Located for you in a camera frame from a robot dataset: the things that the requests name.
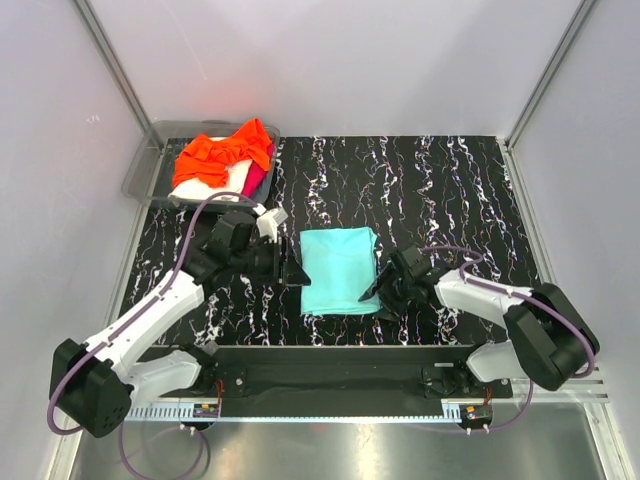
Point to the teal t shirt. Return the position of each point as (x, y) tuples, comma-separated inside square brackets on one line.
[(341, 264)]

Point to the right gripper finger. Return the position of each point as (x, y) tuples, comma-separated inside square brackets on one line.
[(391, 313), (383, 280)]

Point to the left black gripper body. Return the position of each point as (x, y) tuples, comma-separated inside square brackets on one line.
[(262, 261)]

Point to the grey slotted cable duct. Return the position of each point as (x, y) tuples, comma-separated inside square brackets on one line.
[(238, 410)]

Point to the aluminium frame post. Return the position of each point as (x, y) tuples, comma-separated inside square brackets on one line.
[(569, 37), (108, 54)]

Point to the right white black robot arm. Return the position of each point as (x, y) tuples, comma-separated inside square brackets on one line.
[(547, 341)]

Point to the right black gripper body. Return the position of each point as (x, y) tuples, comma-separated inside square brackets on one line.
[(398, 293)]

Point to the aluminium front rail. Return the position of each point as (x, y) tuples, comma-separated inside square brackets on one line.
[(590, 389)]

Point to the orange t shirt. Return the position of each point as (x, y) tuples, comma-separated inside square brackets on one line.
[(209, 160)]

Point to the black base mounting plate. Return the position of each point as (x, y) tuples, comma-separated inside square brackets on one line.
[(343, 375)]

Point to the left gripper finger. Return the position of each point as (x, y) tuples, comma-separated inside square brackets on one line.
[(285, 255), (292, 274)]

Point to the black marble pattern mat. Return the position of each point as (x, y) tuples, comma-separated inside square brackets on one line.
[(451, 192)]

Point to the left aluminium frame post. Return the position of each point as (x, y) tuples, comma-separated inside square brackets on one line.
[(108, 54)]

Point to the right aluminium frame post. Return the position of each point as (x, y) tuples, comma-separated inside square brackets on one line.
[(569, 37)]

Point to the clear grey plastic bin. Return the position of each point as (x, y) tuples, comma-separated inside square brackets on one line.
[(149, 179)]

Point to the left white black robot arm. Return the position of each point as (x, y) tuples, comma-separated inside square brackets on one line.
[(99, 381)]

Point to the magenta t shirt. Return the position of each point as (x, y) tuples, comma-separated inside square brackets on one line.
[(257, 182)]

